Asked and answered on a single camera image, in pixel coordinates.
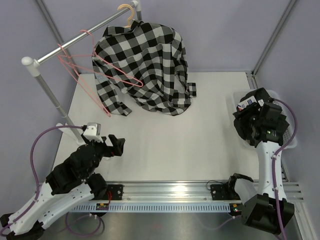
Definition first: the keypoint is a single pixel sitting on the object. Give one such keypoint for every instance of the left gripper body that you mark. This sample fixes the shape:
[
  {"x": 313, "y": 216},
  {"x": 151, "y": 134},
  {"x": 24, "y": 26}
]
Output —
[{"x": 102, "y": 149}]

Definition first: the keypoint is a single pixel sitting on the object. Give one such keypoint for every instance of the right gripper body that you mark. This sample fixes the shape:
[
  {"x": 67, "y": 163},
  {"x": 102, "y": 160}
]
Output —
[{"x": 251, "y": 117}]

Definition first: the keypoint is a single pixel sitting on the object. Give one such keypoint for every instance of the pink wire hanger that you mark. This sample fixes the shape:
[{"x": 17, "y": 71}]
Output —
[
  {"x": 66, "y": 61},
  {"x": 95, "y": 55}
]

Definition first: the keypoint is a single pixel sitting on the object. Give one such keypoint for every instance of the black pinstripe shirt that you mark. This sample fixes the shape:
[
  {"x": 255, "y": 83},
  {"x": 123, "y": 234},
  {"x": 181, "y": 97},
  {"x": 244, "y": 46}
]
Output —
[{"x": 272, "y": 120}]

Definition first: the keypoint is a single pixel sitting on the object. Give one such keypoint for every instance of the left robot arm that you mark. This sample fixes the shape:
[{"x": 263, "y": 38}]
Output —
[{"x": 69, "y": 184}]

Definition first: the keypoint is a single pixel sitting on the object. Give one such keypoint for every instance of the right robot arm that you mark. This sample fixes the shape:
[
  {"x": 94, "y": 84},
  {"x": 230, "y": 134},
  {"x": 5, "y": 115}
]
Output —
[{"x": 265, "y": 207}]

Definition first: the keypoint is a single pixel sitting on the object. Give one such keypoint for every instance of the black white checkered shirt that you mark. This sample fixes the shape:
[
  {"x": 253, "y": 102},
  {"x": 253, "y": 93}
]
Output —
[{"x": 154, "y": 54}]

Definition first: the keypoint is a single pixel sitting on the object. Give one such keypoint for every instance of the white plastic basket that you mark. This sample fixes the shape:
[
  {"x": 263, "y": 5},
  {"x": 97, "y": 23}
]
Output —
[{"x": 288, "y": 138}]

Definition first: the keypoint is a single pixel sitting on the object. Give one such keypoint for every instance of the metal clothes rack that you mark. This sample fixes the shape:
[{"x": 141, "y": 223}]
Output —
[{"x": 32, "y": 65}]

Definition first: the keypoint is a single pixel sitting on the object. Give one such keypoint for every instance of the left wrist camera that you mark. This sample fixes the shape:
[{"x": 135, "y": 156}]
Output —
[{"x": 92, "y": 132}]

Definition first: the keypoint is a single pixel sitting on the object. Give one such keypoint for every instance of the white slotted cable duct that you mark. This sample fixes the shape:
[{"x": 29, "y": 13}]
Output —
[{"x": 152, "y": 207}]

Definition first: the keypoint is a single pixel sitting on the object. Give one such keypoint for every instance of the aluminium mounting rail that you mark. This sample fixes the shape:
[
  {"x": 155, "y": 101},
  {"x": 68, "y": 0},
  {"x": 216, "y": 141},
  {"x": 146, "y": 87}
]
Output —
[{"x": 169, "y": 192}]

